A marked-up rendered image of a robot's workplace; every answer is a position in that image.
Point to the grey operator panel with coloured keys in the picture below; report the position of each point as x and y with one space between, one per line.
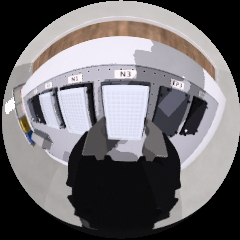
41 140

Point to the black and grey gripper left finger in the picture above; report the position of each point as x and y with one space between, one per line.
90 147

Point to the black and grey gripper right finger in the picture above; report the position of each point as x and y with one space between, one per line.
158 148

